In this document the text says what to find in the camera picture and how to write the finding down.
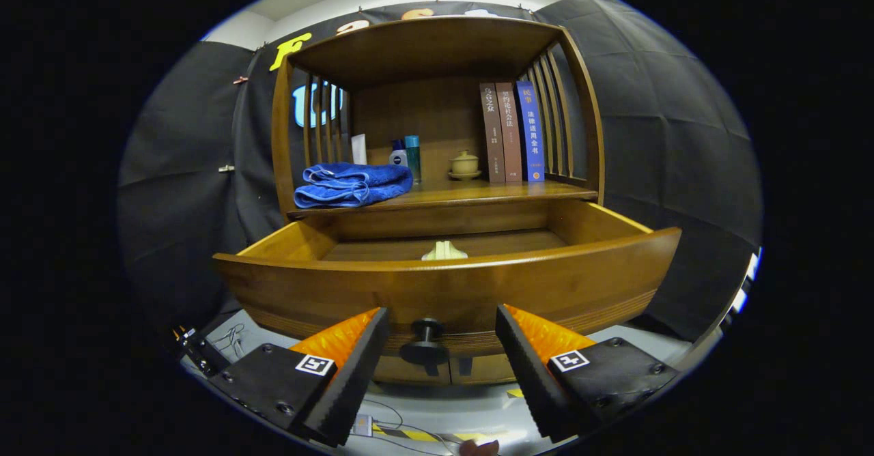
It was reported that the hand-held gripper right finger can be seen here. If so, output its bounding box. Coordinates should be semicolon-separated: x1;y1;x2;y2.
495;304;682;443

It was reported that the folded blue towel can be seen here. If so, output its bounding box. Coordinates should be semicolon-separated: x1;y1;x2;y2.
294;162;414;210

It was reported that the yellow black striped tape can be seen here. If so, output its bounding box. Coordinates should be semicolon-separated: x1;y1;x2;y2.
372;423;506;443

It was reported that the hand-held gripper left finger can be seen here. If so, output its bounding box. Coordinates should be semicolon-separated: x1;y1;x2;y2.
205;307;391;448

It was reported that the blue book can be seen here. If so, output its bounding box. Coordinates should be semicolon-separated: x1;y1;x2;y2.
516;80;547;182

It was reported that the dark brown book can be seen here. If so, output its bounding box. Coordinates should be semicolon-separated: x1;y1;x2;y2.
479;83;506;184

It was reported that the white sheet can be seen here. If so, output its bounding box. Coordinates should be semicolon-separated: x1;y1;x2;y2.
724;248;762;327

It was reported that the black backdrop cloth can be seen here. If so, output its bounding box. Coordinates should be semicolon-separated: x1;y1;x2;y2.
116;0;763;347

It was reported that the teal bottle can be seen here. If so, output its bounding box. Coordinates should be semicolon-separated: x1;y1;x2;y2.
404;135;422;184

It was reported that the black power strip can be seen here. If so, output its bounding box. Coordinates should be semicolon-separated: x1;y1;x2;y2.
174;326;229;375

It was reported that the brown wooden cabinet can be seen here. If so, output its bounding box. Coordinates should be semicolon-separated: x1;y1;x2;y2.
213;16;683;387

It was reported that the white cable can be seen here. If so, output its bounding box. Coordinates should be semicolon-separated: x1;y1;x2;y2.
355;398;465;456

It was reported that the reddish brown book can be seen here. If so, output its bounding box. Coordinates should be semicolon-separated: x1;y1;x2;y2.
496;82;523;183

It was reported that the beige lidded teacup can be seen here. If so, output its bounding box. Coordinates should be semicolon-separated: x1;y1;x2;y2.
448;150;482;181

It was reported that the wooden cabinet door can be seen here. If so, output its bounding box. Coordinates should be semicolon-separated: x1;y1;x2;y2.
449;354;516;385
372;355;451;386

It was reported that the wooden countertop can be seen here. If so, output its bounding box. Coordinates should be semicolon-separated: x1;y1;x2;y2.
287;180;598;219

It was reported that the brown wooden drawer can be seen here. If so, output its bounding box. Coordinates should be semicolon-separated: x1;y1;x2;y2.
213;200;683;368

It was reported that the pale green brush white base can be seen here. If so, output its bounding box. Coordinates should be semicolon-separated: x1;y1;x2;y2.
421;240;469;261

